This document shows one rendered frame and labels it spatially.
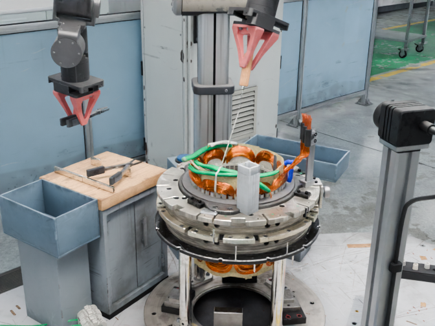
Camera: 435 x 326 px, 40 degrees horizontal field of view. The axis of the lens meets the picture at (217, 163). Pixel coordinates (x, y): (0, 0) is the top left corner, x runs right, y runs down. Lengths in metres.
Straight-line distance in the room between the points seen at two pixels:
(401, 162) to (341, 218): 2.86
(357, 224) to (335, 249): 1.88
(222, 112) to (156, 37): 1.98
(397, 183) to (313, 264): 0.88
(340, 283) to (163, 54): 2.29
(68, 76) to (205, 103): 0.47
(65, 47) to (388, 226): 0.69
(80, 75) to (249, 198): 0.43
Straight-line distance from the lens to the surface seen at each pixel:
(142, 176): 1.28
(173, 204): 1.09
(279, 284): 1.16
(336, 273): 1.51
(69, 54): 1.14
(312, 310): 1.33
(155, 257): 1.39
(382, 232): 0.70
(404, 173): 0.67
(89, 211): 1.19
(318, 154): 1.50
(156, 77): 3.58
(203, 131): 1.60
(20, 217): 1.22
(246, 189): 1.03
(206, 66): 1.57
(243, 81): 1.10
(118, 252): 1.29
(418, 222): 3.61
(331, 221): 3.47
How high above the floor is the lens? 1.57
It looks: 22 degrees down
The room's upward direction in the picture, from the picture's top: 1 degrees clockwise
